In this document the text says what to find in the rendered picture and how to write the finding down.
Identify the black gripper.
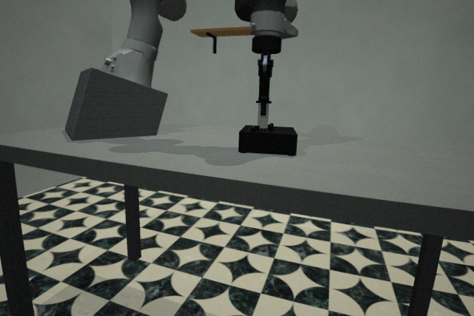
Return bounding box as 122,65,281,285
252,36,281,129

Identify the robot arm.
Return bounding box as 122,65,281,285
100,0,298,87

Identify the black lighting desk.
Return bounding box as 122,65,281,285
238,123,298,156

